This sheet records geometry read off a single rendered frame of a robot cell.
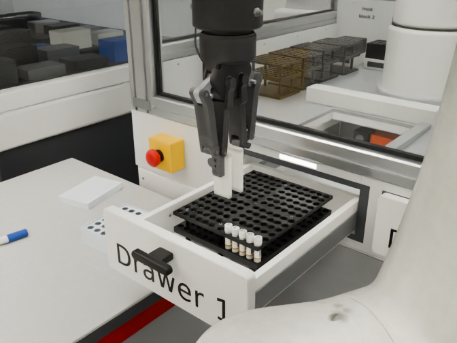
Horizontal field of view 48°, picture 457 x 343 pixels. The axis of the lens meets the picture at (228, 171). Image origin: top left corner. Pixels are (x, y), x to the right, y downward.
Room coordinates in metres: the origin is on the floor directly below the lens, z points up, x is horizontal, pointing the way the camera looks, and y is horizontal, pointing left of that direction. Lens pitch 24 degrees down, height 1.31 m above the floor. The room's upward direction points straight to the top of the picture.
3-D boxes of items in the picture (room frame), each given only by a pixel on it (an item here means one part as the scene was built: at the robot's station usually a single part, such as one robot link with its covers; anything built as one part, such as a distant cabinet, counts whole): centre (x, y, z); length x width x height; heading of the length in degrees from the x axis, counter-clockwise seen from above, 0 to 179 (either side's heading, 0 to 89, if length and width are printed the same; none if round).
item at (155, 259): (0.61, 0.10, 0.91); 0.07 x 0.04 x 0.01; 50
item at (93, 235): (0.90, 0.22, 0.78); 0.12 x 0.08 x 0.04; 146
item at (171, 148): (1.07, 0.14, 0.88); 0.07 x 0.05 x 0.07; 50
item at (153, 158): (1.04, 0.16, 0.88); 0.04 x 0.03 x 0.04; 50
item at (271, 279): (0.79, -0.05, 0.86); 0.40 x 0.26 x 0.06; 140
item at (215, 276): (0.63, 0.08, 0.87); 0.29 x 0.02 x 0.11; 50
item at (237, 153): (0.70, -0.01, 1.00); 0.03 x 0.01 x 0.07; 50
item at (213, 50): (0.69, 0.00, 1.16); 0.08 x 0.07 x 0.09; 140
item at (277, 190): (0.78, -0.05, 0.87); 0.22 x 0.18 x 0.06; 140
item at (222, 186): (0.68, 0.01, 1.00); 0.03 x 0.01 x 0.07; 50
